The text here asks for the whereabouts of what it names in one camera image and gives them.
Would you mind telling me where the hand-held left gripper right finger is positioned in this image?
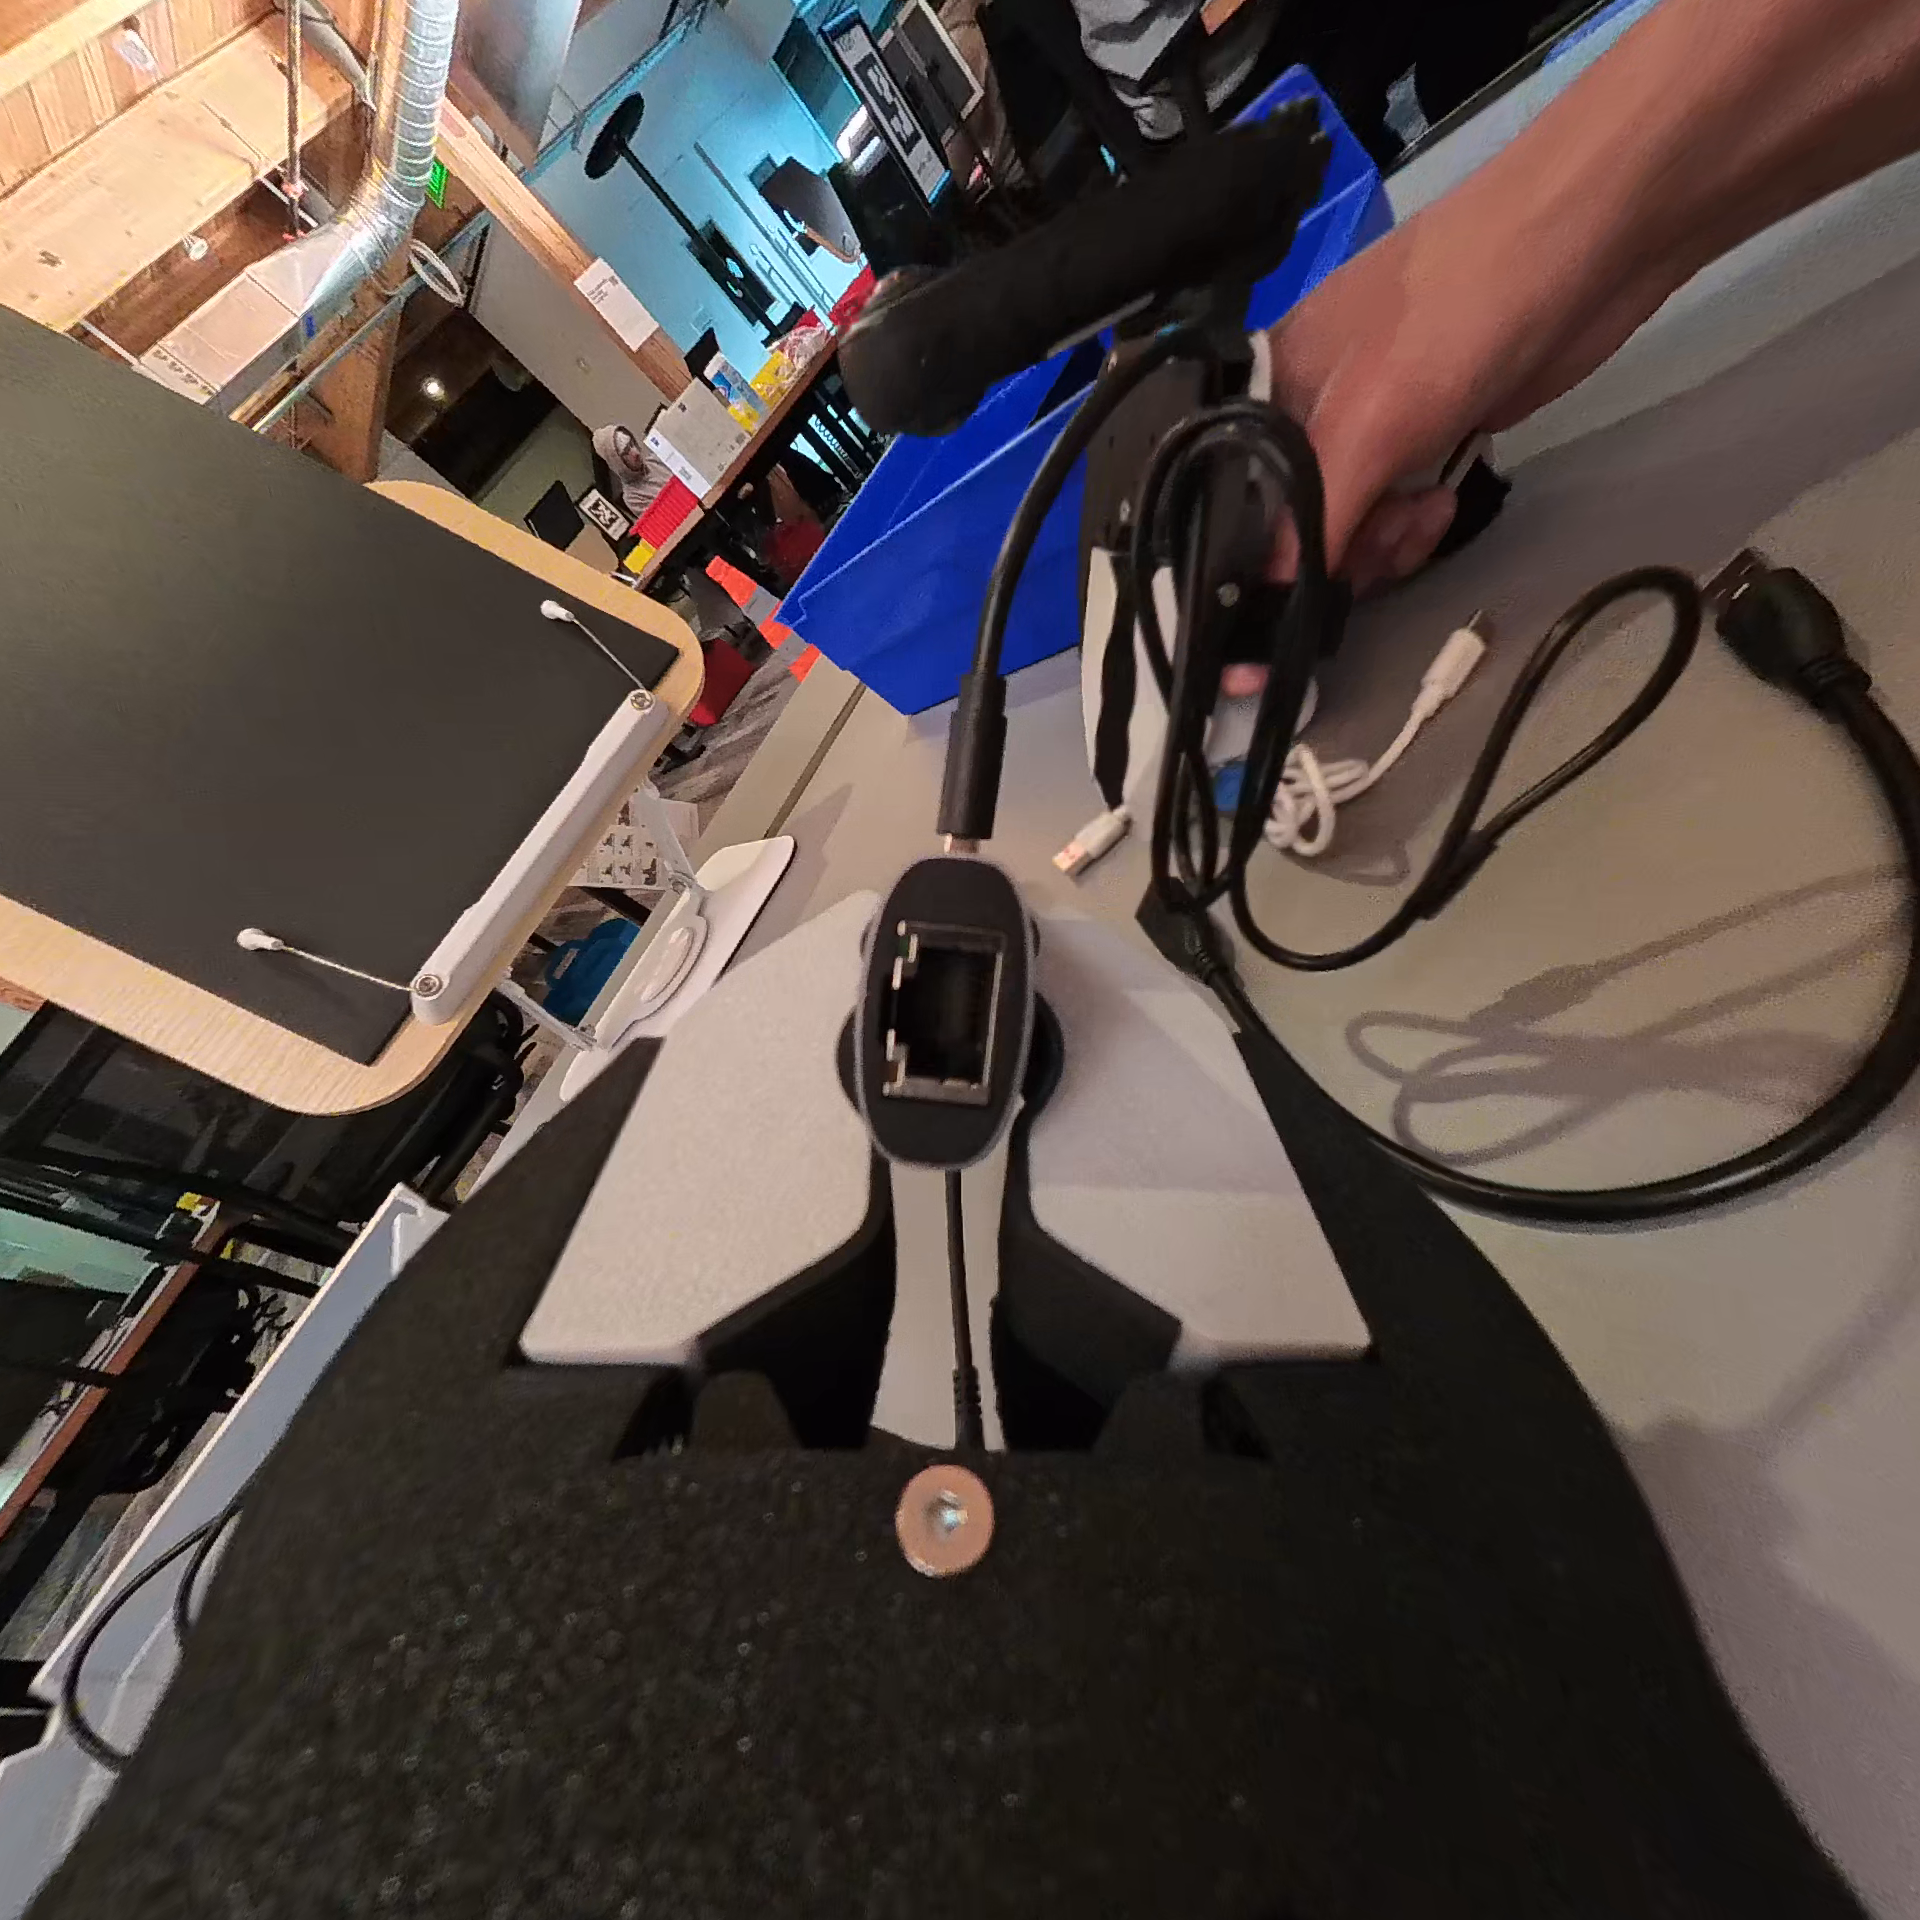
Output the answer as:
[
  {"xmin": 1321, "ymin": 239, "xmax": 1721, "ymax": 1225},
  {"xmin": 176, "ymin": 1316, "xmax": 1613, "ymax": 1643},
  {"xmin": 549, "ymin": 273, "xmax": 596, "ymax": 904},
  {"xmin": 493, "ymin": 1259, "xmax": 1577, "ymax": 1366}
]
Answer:
[{"xmin": 990, "ymin": 907, "xmax": 1375, "ymax": 1373}]

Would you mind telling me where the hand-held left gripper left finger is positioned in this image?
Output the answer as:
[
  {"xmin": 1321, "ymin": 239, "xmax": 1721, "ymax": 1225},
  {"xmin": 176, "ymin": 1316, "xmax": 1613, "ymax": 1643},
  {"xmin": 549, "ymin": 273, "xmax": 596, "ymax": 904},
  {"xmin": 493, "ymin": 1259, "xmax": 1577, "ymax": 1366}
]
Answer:
[{"xmin": 517, "ymin": 888, "xmax": 896, "ymax": 1367}]

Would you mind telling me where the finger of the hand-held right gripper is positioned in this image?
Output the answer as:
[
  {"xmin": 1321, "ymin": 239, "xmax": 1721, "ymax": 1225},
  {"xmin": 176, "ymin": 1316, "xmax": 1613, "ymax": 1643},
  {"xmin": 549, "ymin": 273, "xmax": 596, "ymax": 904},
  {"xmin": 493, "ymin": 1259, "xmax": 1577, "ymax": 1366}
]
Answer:
[
  {"xmin": 1076, "ymin": 536, "xmax": 1147, "ymax": 824},
  {"xmin": 1203, "ymin": 669, "xmax": 1324, "ymax": 824}
]

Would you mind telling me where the white cable bundle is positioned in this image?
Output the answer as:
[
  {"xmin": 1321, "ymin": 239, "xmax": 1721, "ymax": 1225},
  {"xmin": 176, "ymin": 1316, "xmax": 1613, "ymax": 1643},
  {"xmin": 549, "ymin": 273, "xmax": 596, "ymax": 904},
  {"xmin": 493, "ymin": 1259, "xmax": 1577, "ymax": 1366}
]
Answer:
[{"xmin": 1050, "ymin": 611, "xmax": 1499, "ymax": 882}]

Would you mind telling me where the blue plastic bin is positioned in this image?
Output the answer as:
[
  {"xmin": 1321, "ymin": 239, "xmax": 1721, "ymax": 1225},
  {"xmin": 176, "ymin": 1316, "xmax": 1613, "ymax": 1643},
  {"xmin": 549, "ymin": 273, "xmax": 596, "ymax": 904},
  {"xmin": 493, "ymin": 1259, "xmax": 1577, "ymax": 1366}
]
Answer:
[{"xmin": 774, "ymin": 58, "xmax": 1390, "ymax": 714}]

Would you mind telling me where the thick black cable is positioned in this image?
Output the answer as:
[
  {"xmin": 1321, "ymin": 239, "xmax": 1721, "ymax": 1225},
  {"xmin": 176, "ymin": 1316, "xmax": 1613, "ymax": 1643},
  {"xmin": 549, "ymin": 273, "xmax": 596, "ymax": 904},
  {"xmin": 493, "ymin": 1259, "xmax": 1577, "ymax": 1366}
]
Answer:
[{"xmin": 1135, "ymin": 543, "xmax": 1920, "ymax": 1225}]

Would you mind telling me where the person's right forearm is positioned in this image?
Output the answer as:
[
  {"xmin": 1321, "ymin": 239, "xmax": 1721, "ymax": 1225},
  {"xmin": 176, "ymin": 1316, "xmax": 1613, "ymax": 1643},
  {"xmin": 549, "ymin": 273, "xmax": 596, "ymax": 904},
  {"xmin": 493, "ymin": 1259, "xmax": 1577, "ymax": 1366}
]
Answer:
[{"xmin": 1440, "ymin": 0, "xmax": 1920, "ymax": 439}]

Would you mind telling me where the grey desk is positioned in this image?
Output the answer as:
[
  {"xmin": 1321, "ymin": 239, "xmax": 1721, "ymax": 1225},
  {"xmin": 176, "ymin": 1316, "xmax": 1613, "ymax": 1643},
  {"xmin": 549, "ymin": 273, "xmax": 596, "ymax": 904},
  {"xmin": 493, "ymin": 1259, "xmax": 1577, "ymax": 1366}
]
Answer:
[{"xmin": 29, "ymin": 31, "xmax": 1920, "ymax": 1920}]

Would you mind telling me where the person's right hand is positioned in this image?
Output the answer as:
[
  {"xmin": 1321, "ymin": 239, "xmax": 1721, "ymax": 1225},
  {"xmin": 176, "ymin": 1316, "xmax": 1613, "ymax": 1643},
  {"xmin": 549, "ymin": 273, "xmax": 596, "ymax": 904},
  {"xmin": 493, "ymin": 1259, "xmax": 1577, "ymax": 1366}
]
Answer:
[{"xmin": 1270, "ymin": 191, "xmax": 1595, "ymax": 593}]

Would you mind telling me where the blue box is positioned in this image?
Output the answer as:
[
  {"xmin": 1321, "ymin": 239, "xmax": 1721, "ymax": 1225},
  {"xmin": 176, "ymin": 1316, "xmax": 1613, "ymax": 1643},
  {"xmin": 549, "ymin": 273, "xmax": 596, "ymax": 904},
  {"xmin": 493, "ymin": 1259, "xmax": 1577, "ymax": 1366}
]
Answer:
[{"xmin": 539, "ymin": 916, "xmax": 651, "ymax": 1041}]

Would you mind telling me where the wooden table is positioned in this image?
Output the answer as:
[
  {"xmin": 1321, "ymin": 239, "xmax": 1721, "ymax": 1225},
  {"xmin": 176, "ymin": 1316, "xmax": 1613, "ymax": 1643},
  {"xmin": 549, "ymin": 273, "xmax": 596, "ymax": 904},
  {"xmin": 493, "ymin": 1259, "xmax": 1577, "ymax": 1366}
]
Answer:
[{"xmin": 637, "ymin": 322, "xmax": 852, "ymax": 593}]

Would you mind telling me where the wooden board with dark panel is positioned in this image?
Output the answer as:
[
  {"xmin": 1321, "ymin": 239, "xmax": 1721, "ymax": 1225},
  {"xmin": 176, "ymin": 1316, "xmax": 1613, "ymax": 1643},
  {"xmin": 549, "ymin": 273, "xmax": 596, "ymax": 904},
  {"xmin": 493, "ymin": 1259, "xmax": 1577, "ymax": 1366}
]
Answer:
[{"xmin": 0, "ymin": 301, "xmax": 712, "ymax": 1118}]

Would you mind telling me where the black cable with grey plug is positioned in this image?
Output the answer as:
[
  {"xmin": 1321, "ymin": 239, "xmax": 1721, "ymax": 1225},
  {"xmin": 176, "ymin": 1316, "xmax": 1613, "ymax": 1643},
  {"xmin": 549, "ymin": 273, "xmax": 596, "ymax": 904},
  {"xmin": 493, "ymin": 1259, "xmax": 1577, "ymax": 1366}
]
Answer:
[{"xmin": 934, "ymin": 353, "xmax": 1152, "ymax": 862}]

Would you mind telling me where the black hub cable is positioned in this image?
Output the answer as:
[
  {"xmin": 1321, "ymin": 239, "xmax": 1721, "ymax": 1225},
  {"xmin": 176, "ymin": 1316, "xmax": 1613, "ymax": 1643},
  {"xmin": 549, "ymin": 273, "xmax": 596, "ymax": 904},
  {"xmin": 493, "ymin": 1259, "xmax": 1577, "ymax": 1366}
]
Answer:
[{"xmin": 57, "ymin": 1497, "xmax": 243, "ymax": 1769}]

